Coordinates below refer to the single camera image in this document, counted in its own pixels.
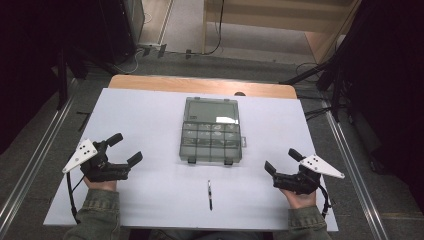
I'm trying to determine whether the clear plastic compartment box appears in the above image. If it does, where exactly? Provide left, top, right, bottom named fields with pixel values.
left=178, top=96, right=248, bottom=167

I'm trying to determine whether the left hand-held gripper black cable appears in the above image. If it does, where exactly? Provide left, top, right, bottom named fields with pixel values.
left=65, top=171, right=86, bottom=225

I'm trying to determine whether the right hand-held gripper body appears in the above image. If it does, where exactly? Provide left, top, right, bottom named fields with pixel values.
left=272, top=154, right=346, bottom=196

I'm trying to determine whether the light wooden furniture frame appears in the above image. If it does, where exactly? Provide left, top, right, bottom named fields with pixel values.
left=201, top=0, right=363, bottom=65

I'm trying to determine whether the dark cabinet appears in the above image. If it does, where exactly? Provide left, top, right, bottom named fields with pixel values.
left=98, top=0, right=146, bottom=66

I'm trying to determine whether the right hand-held gripper black cable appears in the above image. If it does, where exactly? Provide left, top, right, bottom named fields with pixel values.
left=317, top=183, right=333, bottom=220

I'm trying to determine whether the black floor tape strip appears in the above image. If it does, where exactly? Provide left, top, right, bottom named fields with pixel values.
left=75, top=110, right=92, bottom=132

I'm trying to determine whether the hand-held gripper black cable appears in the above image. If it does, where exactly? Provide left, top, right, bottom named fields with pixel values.
left=65, top=171, right=86, bottom=225
left=317, top=183, right=333, bottom=220

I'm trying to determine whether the person's right hand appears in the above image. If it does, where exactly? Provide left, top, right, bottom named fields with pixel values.
left=279, top=187, right=318, bottom=211

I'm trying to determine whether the white floor cable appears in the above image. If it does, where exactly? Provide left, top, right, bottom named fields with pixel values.
left=112, top=48, right=145, bottom=76

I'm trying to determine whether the metal floor rail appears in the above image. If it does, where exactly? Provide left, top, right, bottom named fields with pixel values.
left=0, top=78, right=80, bottom=222
left=322, top=99, right=390, bottom=240

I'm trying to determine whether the black hanging cable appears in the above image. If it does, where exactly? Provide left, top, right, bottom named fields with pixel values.
left=201, top=0, right=226, bottom=57

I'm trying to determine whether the black tripod stand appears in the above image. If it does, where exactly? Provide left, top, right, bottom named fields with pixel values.
left=279, top=33, right=354, bottom=123

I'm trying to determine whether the wooden table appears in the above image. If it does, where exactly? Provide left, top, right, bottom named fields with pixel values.
left=107, top=74, right=298, bottom=100

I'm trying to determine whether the black pen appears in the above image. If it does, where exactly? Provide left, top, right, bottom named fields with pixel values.
left=207, top=179, right=214, bottom=212

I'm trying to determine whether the person's left hand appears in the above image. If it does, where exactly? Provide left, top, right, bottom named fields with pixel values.
left=82, top=175, right=118, bottom=193

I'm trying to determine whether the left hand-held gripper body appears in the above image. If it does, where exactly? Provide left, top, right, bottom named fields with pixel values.
left=61, top=138, right=132, bottom=183

